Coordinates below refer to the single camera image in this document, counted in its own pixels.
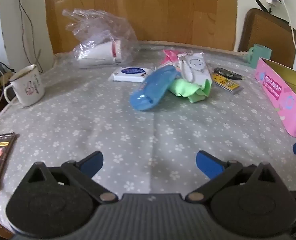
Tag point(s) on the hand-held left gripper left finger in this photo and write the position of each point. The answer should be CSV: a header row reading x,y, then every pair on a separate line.
x,y
93,162

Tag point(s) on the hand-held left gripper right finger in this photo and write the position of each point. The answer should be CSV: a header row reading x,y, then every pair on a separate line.
x,y
208,163

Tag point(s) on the pink tin box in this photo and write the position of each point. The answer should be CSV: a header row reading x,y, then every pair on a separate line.
x,y
272,87

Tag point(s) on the grey floral tablecloth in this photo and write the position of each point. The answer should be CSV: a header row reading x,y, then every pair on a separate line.
x,y
113,120

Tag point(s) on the green cloth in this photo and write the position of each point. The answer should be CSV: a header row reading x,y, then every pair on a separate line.
x,y
183,87

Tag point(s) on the yellow packet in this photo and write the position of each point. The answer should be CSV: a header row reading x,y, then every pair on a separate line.
x,y
224,81

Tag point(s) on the black flat item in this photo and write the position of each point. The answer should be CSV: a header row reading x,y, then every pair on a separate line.
x,y
225,72

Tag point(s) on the white wet wipes packet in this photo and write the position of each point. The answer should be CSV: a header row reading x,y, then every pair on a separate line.
x,y
128,75

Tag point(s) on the blue plastic case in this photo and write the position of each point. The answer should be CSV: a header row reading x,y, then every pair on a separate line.
x,y
150,87

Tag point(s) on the white enamel mug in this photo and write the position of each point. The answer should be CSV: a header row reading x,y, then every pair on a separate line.
x,y
28,87

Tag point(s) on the teal mug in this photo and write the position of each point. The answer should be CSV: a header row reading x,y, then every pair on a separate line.
x,y
260,53

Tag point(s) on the stack of white paper cups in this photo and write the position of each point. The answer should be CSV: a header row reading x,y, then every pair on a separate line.
x,y
100,51

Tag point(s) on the pink packet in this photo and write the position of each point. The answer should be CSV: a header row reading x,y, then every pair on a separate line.
x,y
169,55

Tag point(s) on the brown chair back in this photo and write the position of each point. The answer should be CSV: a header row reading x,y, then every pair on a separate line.
x,y
267,32

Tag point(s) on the clear plastic bag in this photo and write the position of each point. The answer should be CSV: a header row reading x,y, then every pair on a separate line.
x,y
100,22

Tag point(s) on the wooden headboard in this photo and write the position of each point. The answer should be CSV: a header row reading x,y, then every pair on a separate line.
x,y
163,10

